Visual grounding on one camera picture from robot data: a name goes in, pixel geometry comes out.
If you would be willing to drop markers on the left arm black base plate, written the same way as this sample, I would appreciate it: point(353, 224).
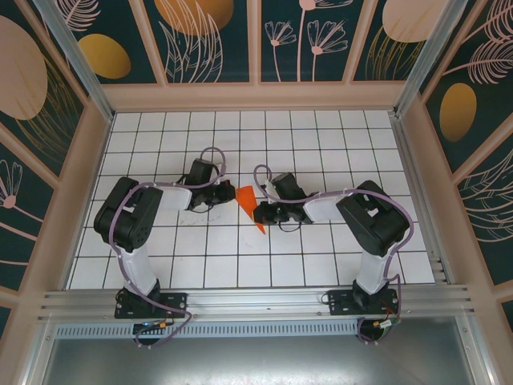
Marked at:
point(176, 301)

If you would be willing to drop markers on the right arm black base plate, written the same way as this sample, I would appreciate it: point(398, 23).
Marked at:
point(340, 302)

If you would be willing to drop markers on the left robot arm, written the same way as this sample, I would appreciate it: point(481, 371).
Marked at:
point(136, 268)

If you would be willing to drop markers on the grey metal sheet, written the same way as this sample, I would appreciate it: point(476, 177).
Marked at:
point(256, 361)

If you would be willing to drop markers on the aluminium corner post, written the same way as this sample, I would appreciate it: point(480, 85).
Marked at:
point(80, 64)
point(425, 52)

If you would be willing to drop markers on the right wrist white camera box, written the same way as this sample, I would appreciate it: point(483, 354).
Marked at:
point(270, 186)

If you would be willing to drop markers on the aluminium side rail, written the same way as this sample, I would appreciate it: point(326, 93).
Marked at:
point(417, 188)

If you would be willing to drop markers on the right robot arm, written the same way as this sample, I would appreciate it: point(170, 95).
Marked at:
point(370, 272)

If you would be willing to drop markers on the aluminium frame rail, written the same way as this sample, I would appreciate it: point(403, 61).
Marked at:
point(256, 298)

